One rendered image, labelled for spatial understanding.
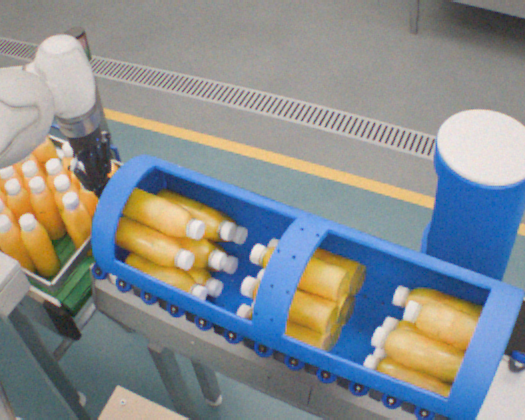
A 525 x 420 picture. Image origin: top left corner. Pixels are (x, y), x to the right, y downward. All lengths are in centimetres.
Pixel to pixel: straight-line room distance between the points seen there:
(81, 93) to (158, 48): 269
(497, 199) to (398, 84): 193
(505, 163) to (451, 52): 216
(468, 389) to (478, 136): 80
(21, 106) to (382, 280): 97
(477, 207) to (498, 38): 239
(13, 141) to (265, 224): 93
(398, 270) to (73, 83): 76
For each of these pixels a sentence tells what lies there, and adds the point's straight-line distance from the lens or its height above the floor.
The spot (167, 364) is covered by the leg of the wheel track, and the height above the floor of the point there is 55.
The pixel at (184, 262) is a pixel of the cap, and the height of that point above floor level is 111.
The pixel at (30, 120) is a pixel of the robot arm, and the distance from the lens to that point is 77.
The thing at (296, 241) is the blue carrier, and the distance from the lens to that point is 132.
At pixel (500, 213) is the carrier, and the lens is 183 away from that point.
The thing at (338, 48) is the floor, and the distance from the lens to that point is 386.
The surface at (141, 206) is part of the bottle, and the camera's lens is 151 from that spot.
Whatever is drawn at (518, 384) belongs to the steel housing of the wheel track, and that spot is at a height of 93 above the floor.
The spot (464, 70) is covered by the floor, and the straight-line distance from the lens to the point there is 379.
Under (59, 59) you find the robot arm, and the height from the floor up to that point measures 157.
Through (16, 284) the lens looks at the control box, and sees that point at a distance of 164.
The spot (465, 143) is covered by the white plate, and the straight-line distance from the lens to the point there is 182.
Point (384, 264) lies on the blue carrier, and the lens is 150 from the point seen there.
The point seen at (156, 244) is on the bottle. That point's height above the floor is 113.
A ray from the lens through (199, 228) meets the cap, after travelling 147.
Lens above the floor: 227
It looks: 48 degrees down
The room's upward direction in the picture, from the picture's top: 5 degrees counter-clockwise
